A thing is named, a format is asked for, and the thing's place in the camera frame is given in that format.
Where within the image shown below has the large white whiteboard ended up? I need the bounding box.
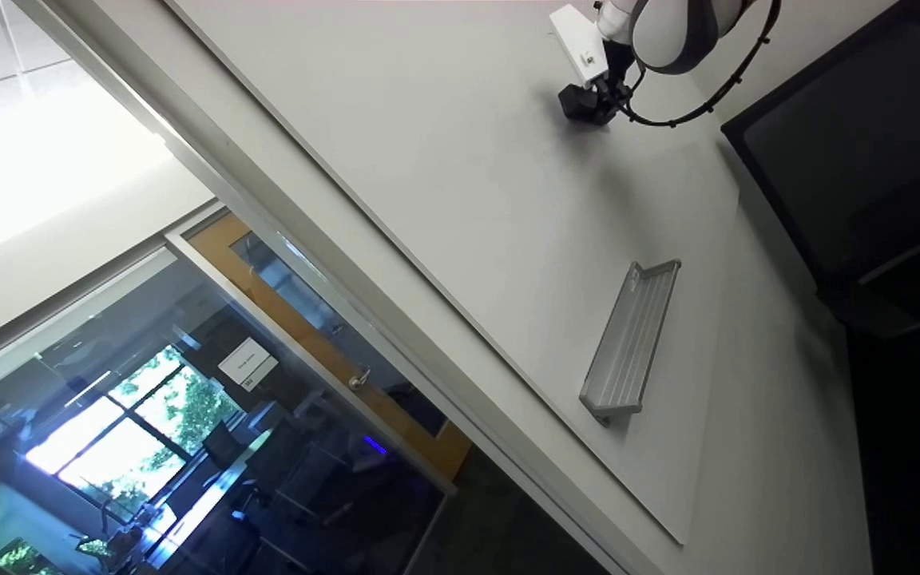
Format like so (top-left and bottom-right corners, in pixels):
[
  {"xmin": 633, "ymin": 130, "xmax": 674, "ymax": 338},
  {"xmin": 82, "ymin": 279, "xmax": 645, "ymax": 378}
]
[{"xmin": 10, "ymin": 0, "xmax": 879, "ymax": 575}]

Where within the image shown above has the grey aluminium whiteboard tray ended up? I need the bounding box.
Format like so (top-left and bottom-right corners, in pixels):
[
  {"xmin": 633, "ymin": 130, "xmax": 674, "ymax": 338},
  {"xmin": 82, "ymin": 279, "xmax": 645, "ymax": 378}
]
[{"xmin": 574, "ymin": 254, "xmax": 688, "ymax": 420}]

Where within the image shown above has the bright office window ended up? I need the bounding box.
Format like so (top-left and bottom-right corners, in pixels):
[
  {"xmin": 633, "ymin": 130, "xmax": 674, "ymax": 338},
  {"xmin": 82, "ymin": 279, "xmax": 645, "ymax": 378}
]
[{"xmin": 20, "ymin": 341, "xmax": 247, "ymax": 519}]

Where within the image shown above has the small white sign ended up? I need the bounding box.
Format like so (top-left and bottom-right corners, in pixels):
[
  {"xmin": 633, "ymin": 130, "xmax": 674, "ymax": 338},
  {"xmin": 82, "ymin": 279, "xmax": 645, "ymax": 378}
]
[{"xmin": 214, "ymin": 332, "xmax": 285, "ymax": 393}]

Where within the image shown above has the black monitor screen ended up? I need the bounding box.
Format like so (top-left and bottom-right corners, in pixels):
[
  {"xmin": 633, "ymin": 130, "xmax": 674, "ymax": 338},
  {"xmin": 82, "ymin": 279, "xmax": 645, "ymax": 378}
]
[{"xmin": 717, "ymin": 0, "xmax": 920, "ymax": 328}]

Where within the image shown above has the black felt whiteboard eraser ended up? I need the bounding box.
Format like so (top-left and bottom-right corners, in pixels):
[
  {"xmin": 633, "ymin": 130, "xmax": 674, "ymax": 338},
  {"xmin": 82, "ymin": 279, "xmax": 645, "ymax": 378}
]
[{"xmin": 556, "ymin": 78, "xmax": 611, "ymax": 126}]

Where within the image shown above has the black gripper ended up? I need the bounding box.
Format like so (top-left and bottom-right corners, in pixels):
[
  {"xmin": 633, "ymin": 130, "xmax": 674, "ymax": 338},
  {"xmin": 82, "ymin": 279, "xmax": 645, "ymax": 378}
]
[{"xmin": 583, "ymin": 67, "xmax": 643, "ymax": 119}]

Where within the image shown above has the wooden door frame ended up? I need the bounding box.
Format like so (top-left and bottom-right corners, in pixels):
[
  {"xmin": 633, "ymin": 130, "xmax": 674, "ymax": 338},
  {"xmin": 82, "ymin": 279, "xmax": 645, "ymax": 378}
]
[{"xmin": 181, "ymin": 205, "xmax": 475, "ymax": 495}]

